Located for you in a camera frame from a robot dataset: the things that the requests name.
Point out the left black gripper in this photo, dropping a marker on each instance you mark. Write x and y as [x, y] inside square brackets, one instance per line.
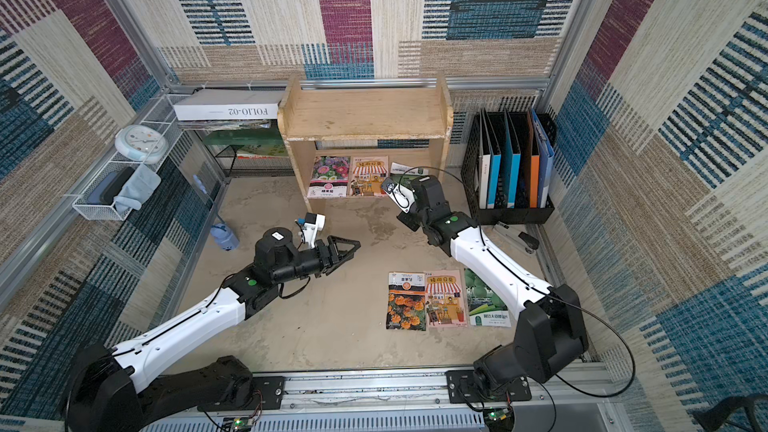
[327, 255]

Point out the green melon seed bag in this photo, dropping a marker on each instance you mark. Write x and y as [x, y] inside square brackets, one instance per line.
[485, 308]
[397, 169]

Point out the purple flower seed bag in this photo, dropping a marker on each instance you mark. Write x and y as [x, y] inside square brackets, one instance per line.
[329, 178]

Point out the orange marigold seed bag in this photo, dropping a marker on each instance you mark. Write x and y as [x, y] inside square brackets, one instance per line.
[406, 304]

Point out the pink flower shop seed bag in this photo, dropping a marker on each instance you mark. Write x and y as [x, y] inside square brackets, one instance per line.
[445, 299]

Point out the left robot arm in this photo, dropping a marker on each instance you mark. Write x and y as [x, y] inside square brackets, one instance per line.
[126, 387]

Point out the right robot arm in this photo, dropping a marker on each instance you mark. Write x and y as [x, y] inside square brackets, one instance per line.
[550, 330]

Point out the wooden two-tier shelf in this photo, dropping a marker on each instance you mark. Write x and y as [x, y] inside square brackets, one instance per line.
[410, 121]

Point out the teal binder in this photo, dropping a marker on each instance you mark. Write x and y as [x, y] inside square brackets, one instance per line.
[512, 159]
[495, 163]

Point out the white binder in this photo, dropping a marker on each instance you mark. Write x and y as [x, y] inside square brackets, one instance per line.
[484, 162]

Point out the black file holder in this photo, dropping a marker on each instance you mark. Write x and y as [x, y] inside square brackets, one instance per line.
[521, 213]

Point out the grey stapler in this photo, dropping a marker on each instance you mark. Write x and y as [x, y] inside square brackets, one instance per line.
[517, 237]

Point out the orange binder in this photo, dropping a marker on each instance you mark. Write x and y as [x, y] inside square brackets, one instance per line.
[533, 161]

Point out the blue binder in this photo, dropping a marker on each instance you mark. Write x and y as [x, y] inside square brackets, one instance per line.
[546, 160]

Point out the green book on rack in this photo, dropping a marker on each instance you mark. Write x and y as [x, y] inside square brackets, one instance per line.
[254, 142]

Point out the white folio box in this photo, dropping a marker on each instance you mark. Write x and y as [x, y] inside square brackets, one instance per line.
[229, 105]

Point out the light blue cloth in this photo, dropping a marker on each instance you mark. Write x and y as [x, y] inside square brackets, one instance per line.
[137, 190]

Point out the white round clock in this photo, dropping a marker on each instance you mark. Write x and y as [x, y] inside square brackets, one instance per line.
[141, 144]

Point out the dark pouch in basket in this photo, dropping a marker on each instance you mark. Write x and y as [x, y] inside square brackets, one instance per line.
[105, 191]

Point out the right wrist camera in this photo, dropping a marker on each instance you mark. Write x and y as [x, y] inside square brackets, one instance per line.
[402, 196]

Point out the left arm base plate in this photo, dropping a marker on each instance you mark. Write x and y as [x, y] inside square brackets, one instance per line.
[264, 391]

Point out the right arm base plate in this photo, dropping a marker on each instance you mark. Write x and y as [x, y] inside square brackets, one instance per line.
[465, 387]

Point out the white wire basket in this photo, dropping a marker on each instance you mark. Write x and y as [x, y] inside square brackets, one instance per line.
[159, 116]

